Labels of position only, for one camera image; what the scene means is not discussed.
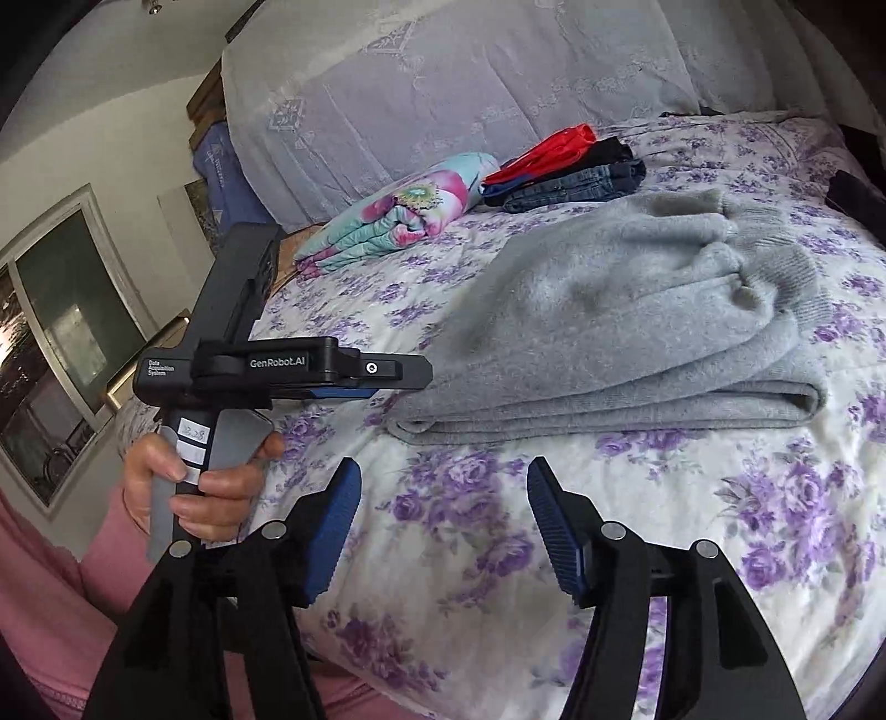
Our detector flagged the window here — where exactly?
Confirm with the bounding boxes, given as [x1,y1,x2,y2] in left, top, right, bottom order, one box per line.
[0,183,150,513]

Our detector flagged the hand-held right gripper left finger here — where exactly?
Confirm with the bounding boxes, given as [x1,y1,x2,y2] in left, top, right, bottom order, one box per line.
[86,457,363,720]

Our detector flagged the colourful floral folded quilt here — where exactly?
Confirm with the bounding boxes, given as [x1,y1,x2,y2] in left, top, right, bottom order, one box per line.
[294,151,501,278]

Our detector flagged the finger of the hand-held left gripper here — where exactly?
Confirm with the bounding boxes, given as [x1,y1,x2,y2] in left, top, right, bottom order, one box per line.
[310,349,435,404]

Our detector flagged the person's left hand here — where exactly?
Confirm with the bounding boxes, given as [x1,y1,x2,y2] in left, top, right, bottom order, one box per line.
[123,429,286,544]

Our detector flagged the blue storage bag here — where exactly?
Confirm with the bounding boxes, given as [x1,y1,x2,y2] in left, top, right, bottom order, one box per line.
[190,121,260,240]

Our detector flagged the black flat object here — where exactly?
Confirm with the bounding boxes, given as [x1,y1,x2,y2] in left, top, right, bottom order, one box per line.
[827,168,886,243]

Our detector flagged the folded denim jeans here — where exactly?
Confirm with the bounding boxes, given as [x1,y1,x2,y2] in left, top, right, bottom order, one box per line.
[502,158,648,214]

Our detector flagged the person's left forearm pink sleeve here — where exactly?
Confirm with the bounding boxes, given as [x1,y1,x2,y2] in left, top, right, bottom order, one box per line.
[79,508,174,624]

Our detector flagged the wooden headboard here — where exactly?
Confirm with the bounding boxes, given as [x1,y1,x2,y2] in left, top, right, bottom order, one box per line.
[186,55,229,129]

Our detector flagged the red folded cloth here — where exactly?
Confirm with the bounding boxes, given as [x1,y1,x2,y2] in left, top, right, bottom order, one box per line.
[481,123,597,187]

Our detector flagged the grey knitted sweater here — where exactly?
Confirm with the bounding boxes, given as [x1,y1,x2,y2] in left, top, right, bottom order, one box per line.
[384,188,835,448]

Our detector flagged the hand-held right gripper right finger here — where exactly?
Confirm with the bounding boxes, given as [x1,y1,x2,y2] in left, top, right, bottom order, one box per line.
[527,457,807,720]

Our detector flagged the person's pink clothing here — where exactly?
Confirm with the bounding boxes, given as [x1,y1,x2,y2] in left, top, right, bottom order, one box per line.
[0,485,409,720]

